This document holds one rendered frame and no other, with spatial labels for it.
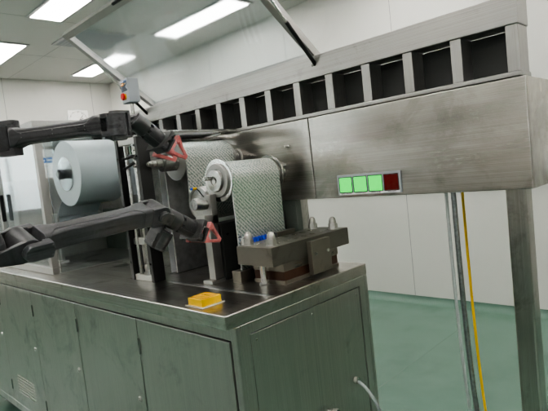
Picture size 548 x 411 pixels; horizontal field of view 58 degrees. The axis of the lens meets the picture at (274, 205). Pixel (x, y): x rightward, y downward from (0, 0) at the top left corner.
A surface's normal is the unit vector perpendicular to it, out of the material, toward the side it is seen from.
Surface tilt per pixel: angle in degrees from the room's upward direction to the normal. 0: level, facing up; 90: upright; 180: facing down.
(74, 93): 90
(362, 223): 90
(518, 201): 90
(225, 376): 90
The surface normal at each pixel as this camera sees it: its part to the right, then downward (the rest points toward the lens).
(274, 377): 0.72, -0.03
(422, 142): -0.69, 0.13
